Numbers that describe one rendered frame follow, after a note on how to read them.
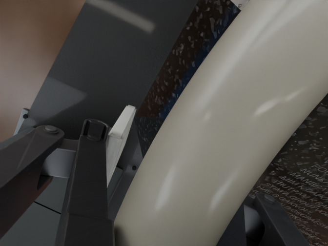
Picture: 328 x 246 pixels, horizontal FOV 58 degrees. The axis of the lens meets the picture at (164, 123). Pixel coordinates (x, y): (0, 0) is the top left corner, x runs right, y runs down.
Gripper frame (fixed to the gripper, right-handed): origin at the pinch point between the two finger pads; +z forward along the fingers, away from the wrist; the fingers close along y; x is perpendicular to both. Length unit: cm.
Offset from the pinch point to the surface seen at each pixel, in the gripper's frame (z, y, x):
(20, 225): 41, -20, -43
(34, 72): 92, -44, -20
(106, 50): 89, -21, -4
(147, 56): 88, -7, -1
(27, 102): 92, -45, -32
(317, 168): 7.0, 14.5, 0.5
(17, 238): 37, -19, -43
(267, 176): 11.0, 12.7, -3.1
